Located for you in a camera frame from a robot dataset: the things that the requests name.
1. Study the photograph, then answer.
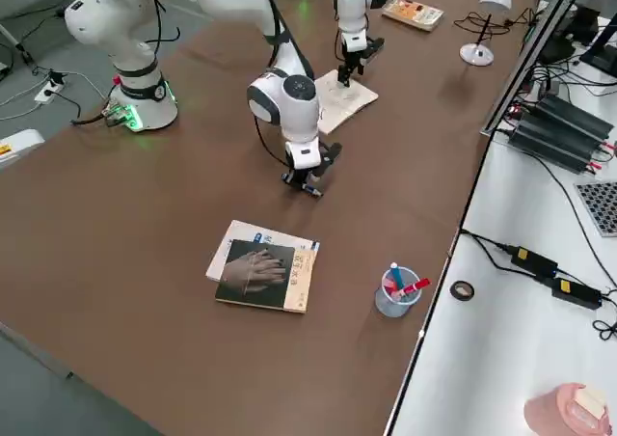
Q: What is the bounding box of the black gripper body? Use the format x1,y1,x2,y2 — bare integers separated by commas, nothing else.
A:
283,165,325,184
339,39,386,68

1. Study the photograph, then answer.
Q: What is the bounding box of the blue white marker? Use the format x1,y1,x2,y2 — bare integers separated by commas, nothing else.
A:
281,171,323,200

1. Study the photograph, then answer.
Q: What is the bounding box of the white notebook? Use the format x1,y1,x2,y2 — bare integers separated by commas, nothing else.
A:
312,68,380,137

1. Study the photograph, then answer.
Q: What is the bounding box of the red marker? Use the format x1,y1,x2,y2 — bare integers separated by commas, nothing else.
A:
398,277,432,297

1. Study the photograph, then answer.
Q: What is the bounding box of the white blue cover book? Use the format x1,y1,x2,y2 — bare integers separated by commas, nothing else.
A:
205,219,321,283

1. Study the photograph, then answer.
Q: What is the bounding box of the orange illustrated book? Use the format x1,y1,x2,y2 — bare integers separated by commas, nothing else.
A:
382,0,445,34

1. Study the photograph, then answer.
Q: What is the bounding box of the dark hands cover book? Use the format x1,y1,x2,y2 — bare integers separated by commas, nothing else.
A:
214,238,317,315

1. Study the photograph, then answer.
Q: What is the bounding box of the white desk lamp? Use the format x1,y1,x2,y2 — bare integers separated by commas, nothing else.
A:
459,0,517,68

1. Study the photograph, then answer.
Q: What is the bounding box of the blue pen white cap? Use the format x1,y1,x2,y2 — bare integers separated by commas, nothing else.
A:
389,261,407,292

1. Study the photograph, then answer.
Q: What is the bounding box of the black tape roll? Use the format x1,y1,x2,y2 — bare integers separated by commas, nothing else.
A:
449,279,476,304

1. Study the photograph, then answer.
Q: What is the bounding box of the black finned power supply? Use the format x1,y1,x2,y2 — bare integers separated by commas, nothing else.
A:
508,92,617,175

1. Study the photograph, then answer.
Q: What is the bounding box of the black power adapter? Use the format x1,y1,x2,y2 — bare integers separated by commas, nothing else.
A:
550,276,604,311
510,245,559,277

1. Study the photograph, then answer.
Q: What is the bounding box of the black monitor with stand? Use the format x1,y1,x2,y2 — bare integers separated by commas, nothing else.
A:
579,6,617,78

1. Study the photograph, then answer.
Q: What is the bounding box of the white floor power strip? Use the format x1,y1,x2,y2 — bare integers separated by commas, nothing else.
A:
33,79,67,105

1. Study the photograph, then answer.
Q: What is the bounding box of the black white grid board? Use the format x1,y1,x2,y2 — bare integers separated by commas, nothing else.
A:
573,180,617,238

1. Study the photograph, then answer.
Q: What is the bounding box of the white box yellow label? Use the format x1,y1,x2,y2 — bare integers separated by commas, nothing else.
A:
0,129,45,171

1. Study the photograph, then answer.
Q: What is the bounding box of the pink tissue box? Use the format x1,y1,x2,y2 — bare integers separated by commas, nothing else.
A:
523,382,611,436

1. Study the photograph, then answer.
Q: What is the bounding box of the aluminium frame post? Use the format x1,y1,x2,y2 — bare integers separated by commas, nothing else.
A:
478,0,587,139

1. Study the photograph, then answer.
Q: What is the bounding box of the black lamp cable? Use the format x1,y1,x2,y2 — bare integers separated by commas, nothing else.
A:
452,6,544,36

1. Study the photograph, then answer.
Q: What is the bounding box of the black adapter cable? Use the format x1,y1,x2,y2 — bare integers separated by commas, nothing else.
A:
460,231,520,269

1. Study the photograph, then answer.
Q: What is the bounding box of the black base power cable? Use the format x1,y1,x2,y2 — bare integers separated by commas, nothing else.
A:
70,109,117,128

